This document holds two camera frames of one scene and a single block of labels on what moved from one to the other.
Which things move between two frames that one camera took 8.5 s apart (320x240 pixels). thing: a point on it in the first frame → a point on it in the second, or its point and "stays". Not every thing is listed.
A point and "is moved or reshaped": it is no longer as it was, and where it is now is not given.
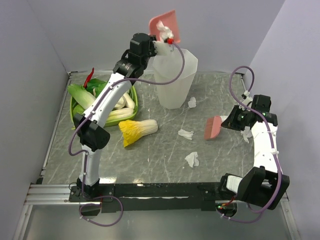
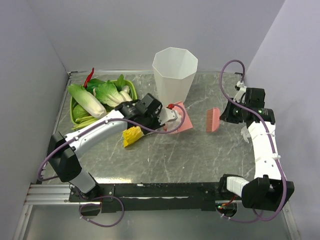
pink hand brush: [213, 126] is moved or reshaped
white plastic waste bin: [173, 95] stays
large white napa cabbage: [84, 98] stays
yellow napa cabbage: [133, 130] stays
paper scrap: [192, 160] → [173, 124]
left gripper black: [153, 38] → [157, 124]
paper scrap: [246, 133] stays
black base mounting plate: [154, 197] stays
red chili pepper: [88, 78] stays
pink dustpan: [169, 21] → [186, 123]
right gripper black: [230, 122] → [227, 116]
